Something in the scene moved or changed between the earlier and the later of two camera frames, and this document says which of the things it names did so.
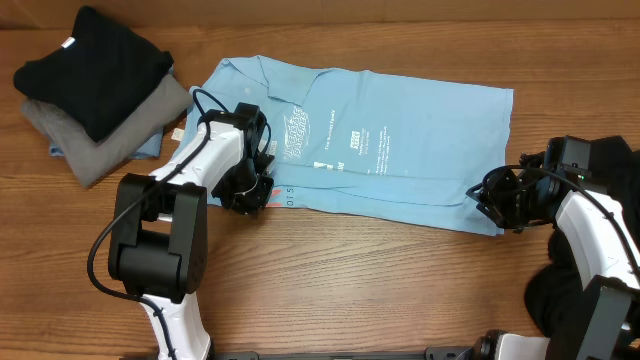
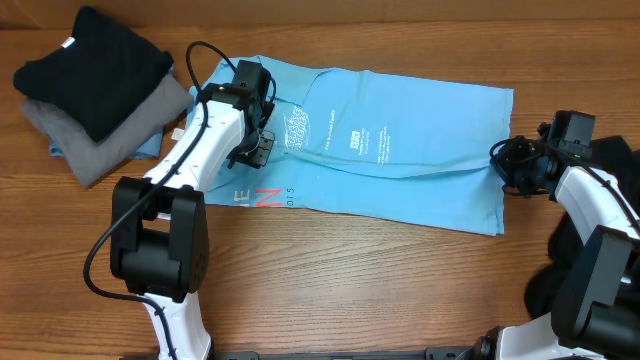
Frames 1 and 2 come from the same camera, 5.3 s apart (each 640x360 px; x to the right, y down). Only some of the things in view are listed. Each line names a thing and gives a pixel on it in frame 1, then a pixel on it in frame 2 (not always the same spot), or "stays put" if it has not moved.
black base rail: x=443 y=353 stays put
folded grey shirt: x=91 y=160 stays put
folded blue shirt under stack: x=149 y=150 stays put
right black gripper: x=489 y=199 to x=506 y=155
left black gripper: x=251 y=203 to x=261 y=155
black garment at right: x=556 y=282 stays put
